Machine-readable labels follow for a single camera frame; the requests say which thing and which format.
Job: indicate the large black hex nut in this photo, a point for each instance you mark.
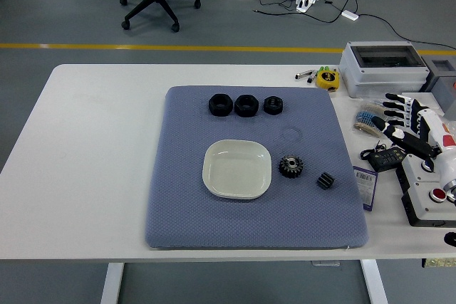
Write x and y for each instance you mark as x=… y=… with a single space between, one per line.
x=214 y=108
x=241 y=109

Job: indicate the black digital meter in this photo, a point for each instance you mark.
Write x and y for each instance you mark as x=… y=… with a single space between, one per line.
x=386 y=158

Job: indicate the white power strip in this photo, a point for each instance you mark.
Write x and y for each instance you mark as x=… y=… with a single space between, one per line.
x=305 y=2

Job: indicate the large black gear metal hub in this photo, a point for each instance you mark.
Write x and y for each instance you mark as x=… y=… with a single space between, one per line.
x=286 y=170

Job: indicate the grey push-button control box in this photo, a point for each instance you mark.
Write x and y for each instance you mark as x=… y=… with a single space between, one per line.
x=420 y=193

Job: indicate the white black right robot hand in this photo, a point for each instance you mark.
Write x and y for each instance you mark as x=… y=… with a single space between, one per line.
x=436 y=129

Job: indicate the bag of blue resistors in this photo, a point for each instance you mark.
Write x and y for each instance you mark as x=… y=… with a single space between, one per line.
x=365 y=122

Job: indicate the small black hex nut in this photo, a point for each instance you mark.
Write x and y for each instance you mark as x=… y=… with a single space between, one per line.
x=268 y=108

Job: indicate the purple white leaflet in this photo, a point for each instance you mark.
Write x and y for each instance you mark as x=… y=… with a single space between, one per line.
x=366 y=186

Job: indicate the green tipped connector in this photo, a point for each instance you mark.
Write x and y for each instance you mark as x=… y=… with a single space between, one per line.
x=323 y=69

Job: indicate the silver black small tool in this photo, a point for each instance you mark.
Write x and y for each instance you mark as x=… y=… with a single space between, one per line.
x=303 y=75

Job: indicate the white adapter block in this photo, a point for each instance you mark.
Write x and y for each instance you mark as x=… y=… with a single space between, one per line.
x=350 y=15

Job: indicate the grey electrical enclosure box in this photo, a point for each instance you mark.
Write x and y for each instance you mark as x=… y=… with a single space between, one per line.
x=384 y=76

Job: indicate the white square plate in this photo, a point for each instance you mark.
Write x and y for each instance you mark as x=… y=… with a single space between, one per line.
x=237 y=170

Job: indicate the white table leg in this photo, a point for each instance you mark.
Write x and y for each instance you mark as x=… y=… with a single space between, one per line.
x=374 y=282
x=112 y=282

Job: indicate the yellow tape measure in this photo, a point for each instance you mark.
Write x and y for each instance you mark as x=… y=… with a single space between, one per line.
x=327 y=79

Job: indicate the blue-grey textured mat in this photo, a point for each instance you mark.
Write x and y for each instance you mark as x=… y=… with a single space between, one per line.
x=249 y=222

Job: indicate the dark grey box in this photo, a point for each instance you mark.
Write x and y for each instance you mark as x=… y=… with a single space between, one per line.
x=445 y=83

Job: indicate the small black gear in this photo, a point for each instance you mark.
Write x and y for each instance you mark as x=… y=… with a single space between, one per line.
x=325 y=181

